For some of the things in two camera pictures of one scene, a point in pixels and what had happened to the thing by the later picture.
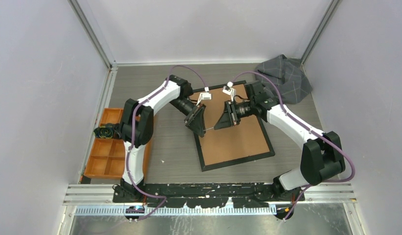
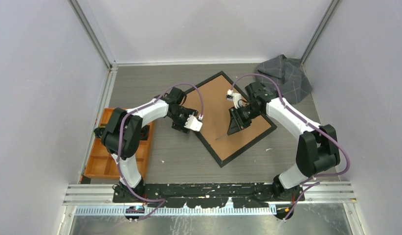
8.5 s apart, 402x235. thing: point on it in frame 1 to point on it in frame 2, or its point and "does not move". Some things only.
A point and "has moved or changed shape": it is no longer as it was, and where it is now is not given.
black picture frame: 247,141 has moved or changed shape
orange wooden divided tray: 106,159 does not move
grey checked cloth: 288,76 does not move
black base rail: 206,195 does not move
